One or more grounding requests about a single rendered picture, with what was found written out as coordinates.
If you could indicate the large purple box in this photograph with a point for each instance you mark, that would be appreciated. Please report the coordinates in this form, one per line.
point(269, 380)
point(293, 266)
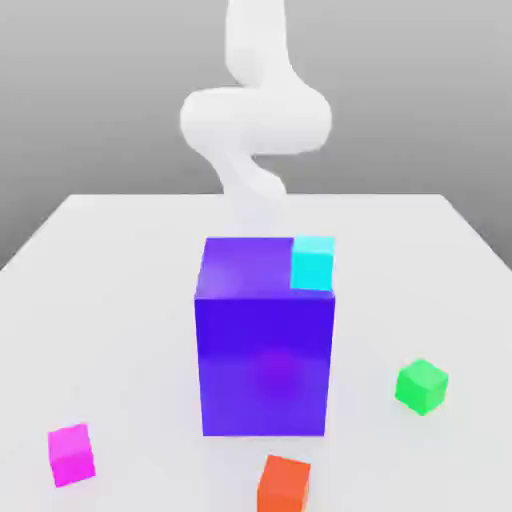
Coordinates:
point(264, 360)

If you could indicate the small cyan cube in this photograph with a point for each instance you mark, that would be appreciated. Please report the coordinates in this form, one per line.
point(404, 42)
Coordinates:
point(312, 266)

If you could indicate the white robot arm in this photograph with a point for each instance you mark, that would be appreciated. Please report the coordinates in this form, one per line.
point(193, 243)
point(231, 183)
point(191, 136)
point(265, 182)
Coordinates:
point(256, 120)

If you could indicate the small orange cube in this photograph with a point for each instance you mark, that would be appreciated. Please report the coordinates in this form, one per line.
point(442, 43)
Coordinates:
point(283, 486)

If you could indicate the small green cube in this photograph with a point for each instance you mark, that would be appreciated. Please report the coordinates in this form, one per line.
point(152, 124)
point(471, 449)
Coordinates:
point(420, 387)

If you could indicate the small magenta cube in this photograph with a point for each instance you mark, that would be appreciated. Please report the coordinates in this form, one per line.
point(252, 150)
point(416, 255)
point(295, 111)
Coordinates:
point(71, 456)

